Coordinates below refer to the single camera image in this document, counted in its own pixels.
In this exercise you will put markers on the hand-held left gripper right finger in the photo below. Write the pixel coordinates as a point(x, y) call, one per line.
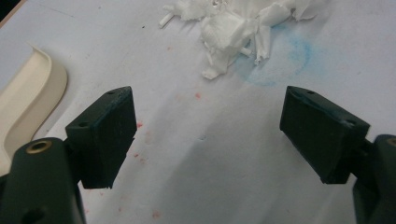
point(320, 133)

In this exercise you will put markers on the cream plastic dustpan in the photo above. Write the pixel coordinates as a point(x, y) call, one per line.
point(28, 102)

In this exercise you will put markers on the pile of white paper scraps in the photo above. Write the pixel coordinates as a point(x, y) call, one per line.
point(230, 31)

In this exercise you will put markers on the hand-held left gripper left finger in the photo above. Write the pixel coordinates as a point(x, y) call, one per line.
point(109, 140)

